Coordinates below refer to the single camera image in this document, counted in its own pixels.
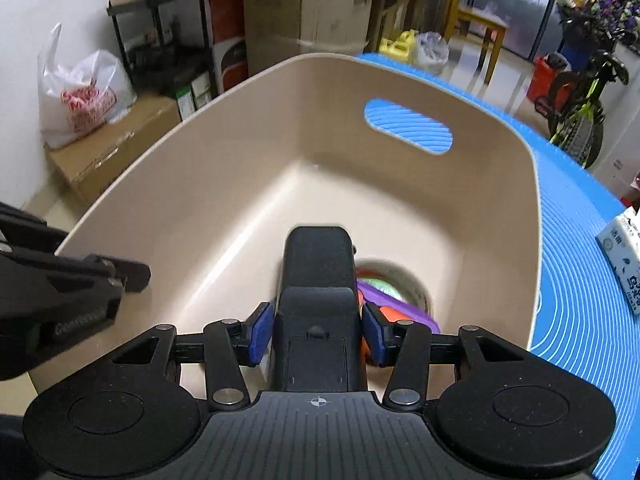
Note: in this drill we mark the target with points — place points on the orange purple utility knife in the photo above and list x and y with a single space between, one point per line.
395 309

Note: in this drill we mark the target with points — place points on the bicycle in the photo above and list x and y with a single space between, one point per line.
572 106

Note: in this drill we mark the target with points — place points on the red bucket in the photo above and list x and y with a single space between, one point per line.
546 68

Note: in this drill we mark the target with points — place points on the beige plastic storage bin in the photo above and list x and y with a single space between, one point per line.
417 176

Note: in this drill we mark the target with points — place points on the black metal shelf rack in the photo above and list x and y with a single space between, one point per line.
167 64

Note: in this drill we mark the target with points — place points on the wooden chair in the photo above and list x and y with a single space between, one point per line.
459 18

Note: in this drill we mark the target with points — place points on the white tape roll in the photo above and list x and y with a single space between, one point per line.
395 281

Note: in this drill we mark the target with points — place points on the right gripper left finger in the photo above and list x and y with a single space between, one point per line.
230 344

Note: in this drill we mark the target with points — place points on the large lower cardboard box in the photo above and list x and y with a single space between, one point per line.
276 30

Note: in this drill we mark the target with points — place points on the tissue pack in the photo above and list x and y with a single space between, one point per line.
620 243

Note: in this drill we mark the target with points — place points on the white plastic shopping bag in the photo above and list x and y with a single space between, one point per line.
75 101

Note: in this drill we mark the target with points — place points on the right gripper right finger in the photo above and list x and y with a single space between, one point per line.
405 347

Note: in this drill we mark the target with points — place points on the yellow detergent jug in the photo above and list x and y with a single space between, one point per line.
401 49

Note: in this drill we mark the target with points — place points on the cardboard box on floor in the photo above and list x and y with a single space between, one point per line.
90 165

